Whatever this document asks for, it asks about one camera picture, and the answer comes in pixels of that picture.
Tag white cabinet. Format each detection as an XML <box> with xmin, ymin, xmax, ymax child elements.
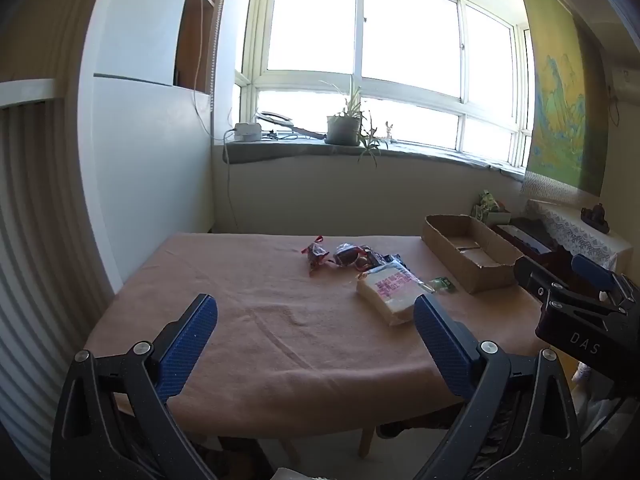
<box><xmin>80</xmin><ymin>74</ymin><xmax>217</xmax><ymax>293</ymax></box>

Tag window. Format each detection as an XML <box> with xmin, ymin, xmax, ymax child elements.
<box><xmin>240</xmin><ymin>0</ymin><xmax>533</xmax><ymax>171</ymax></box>

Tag white lace cloth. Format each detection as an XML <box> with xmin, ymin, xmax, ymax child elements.
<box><xmin>525</xmin><ymin>199</ymin><xmax>633</xmax><ymax>271</ymax></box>

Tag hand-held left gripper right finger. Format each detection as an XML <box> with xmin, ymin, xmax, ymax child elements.
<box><xmin>412</xmin><ymin>294</ymin><xmax>583</xmax><ymax>480</ymax></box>

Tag sliced bread packet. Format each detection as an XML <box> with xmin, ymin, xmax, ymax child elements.
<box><xmin>356</xmin><ymin>260</ymin><xmax>435</xmax><ymax>327</ymax></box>

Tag dark red snack packet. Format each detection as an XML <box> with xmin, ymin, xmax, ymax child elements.
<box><xmin>332</xmin><ymin>242</ymin><xmax>368</xmax><ymax>268</ymax></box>
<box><xmin>301</xmin><ymin>235</ymin><xmax>331</xmax><ymax>277</ymax></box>

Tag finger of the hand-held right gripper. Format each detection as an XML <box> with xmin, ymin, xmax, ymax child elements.
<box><xmin>571</xmin><ymin>254</ymin><xmax>632</xmax><ymax>306</ymax></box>
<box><xmin>514</xmin><ymin>256</ymin><xmax>568</xmax><ymax>307</ymax></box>

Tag dark red storage box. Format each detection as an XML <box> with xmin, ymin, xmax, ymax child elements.
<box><xmin>492</xmin><ymin>217</ymin><xmax>556</xmax><ymax>261</ymax></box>

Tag cardboard box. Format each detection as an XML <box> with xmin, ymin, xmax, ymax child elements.
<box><xmin>421</xmin><ymin>214</ymin><xmax>525</xmax><ymax>295</ymax></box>

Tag white ribbed panel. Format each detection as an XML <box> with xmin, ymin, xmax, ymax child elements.
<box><xmin>0</xmin><ymin>95</ymin><xmax>121</xmax><ymax>461</ymax></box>

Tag green gift bag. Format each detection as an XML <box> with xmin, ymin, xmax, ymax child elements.
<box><xmin>472</xmin><ymin>190</ymin><xmax>512</xmax><ymax>226</ymax></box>

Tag dark figurine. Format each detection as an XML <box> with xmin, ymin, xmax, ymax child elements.
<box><xmin>580</xmin><ymin>203</ymin><xmax>611</xmax><ymax>234</ymax></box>

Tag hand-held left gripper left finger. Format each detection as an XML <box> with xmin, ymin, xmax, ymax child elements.
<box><xmin>50</xmin><ymin>294</ymin><xmax>218</xmax><ymax>480</ymax></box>

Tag white power adapter box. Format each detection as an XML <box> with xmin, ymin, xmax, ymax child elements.
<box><xmin>234</xmin><ymin>121</ymin><xmax>262</xmax><ymax>143</ymax></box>

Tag potted spider plant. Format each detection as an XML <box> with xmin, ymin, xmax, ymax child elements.
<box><xmin>320</xmin><ymin>77</ymin><xmax>388</xmax><ymax>163</ymax></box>

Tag wooden table leg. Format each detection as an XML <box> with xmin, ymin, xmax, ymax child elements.
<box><xmin>357</xmin><ymin>427</ymin><xmax>377</xmax><ymax>459</ymax></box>

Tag dark flat device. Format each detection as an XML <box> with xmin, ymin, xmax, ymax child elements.
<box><xmin>257</xmin><ymin>110</ymin><xmax>296</xmax><ymax>129</ymax></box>

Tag dark snack packets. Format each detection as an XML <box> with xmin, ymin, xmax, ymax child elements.
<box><xmin>357</xmin><ymin>247</ymin><xmax>403</xmax><ymax>273</ymax></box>

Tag landscape wall painting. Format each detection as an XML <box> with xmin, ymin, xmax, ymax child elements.
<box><xmin>512</xmin><ymin>0</ymin><xmax>608</xmax><ymax>196</ymax></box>

